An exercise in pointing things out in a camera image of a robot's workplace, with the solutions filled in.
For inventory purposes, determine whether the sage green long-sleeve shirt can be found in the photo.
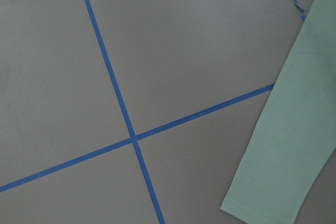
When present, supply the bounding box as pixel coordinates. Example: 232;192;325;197
221;0;335;223

